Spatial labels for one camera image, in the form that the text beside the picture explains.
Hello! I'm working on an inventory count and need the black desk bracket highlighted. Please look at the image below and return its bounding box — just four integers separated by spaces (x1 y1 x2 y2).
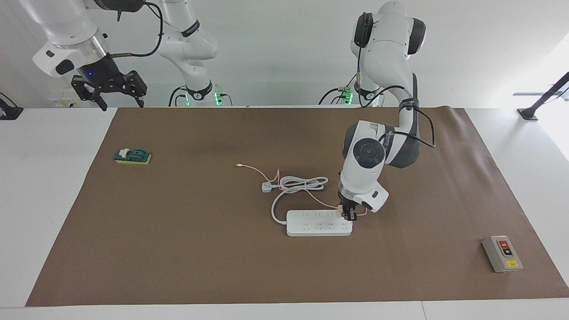
0 92 24 120

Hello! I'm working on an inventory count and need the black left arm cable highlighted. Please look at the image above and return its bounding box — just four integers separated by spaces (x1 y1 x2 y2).
356 13 436 149

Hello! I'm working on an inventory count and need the green knife switch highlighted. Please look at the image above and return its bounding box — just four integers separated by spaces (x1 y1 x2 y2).
113 148 152 166

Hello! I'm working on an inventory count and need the white power strip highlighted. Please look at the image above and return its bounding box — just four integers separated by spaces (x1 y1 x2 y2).
286 210 353 237

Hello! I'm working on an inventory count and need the grey on-off switch box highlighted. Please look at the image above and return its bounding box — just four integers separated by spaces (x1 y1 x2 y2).
482 235 524 273

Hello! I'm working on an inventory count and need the black clamp stand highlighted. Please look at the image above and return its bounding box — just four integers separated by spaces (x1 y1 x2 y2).
517 71 569 121

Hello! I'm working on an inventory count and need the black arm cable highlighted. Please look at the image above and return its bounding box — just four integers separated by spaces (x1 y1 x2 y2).
356 13 436 149
96 0 164 58

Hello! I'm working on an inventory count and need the black base cable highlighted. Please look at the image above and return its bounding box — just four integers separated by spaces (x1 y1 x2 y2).
168 86 187 107
318 87 349 105

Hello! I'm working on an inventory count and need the pink charging cable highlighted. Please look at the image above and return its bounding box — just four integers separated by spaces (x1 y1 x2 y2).
236 164 369 217

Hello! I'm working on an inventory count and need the brown table mat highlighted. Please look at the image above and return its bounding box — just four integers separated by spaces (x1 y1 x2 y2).
25 107 569 307

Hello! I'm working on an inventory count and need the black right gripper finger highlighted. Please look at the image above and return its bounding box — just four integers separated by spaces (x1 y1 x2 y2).
71 76 107 112
126 71 147 108

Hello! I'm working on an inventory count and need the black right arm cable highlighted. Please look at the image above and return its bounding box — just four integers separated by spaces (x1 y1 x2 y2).
96 0 164 58

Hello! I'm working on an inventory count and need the white power strip cord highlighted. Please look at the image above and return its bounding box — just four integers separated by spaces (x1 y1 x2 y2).
261 176 329 224

